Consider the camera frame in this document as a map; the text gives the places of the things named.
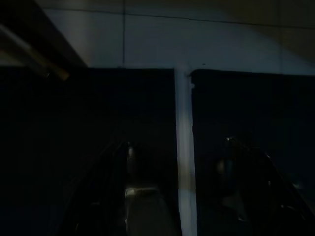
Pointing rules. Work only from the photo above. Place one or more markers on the large black floor mat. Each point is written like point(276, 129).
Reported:
point(73, 127)

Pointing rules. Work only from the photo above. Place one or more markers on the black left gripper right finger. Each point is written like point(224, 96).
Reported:
point(256, 186)

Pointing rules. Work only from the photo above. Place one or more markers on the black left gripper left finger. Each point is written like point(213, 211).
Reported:
point(108, 191)

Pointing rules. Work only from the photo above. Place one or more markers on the dark brown wooden table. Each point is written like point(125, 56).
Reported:
point(49, 29)

